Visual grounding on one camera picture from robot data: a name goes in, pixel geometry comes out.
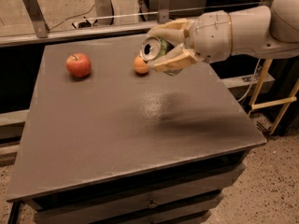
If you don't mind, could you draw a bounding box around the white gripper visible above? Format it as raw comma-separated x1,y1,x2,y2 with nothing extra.
147,10,233,72

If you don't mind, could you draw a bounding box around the crushed green soda can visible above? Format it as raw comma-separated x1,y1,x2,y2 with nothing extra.
139,36,174,70

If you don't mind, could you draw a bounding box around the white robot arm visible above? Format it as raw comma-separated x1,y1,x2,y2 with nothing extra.
148,0,299,72

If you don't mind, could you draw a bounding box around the orange fruit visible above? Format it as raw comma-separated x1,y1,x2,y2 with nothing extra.
134,56,150,75

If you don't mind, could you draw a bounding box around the red apple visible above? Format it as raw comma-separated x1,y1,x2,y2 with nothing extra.
65,53,92,77

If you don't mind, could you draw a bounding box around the grey cabinet with drawers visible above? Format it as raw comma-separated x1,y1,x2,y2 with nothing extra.
7,35,265,224

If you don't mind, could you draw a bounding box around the middle metal rail bracket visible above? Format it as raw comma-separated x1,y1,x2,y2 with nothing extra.
158,0,169,24

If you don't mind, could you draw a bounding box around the white cable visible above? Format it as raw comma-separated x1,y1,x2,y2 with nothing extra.
236,58,263,104

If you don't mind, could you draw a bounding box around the grey metal rail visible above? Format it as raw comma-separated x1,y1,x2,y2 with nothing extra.
0,21,158,48

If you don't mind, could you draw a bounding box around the left metal rail bracket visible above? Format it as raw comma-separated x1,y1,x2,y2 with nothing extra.
22,0,50,38

